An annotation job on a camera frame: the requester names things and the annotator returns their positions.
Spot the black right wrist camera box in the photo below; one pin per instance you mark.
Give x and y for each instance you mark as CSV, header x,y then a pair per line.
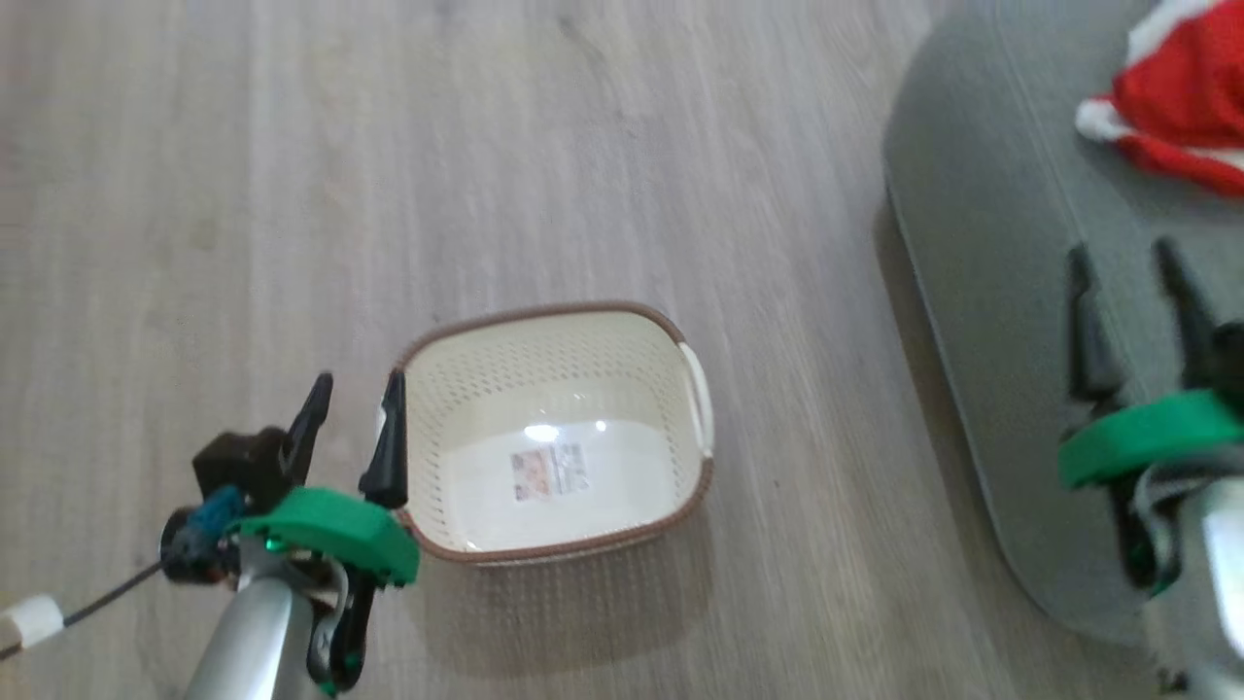
x,y
1230,355

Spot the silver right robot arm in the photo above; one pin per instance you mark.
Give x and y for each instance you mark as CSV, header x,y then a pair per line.
x,y
1220,554

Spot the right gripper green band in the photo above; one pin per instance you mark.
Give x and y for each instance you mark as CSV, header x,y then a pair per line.
x,y
1147,433

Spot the blue left camera connector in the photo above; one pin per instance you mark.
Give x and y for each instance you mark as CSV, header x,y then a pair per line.
x,y
204,530

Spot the paper label sticker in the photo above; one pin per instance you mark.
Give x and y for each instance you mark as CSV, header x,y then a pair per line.
x,y
550,472

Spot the grey fabric sofa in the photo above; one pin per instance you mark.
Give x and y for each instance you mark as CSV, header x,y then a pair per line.
x,y
991,292

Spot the red and white garment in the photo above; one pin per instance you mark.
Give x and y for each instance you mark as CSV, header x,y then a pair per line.
x,y
1191,92

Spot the cream laundry basket brown rim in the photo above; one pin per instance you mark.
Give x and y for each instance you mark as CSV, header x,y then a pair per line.
x,y
583,389

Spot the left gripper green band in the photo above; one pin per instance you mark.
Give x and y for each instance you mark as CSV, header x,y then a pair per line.
x,y
335,530

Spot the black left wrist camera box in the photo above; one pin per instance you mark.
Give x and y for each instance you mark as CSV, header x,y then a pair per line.
x,y
238,467

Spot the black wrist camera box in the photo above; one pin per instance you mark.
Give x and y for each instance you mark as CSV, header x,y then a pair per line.
x,y
238,467
1230,355

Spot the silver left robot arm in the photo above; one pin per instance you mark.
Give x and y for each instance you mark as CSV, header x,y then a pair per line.
x,y
255,637

